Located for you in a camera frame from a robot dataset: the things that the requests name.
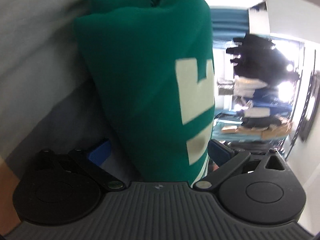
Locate hanging dark clothes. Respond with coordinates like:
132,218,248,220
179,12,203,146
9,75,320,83
226,34,291,86

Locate striped hanging garment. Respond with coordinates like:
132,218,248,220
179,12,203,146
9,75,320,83
217,79,235,96

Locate green zip hoodie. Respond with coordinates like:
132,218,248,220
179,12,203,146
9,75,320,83
73,0,215,184

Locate blue curtain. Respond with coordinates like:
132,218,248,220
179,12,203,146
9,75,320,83
210,8,249,49

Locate person left hand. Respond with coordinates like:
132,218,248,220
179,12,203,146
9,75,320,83
0,158,21,236

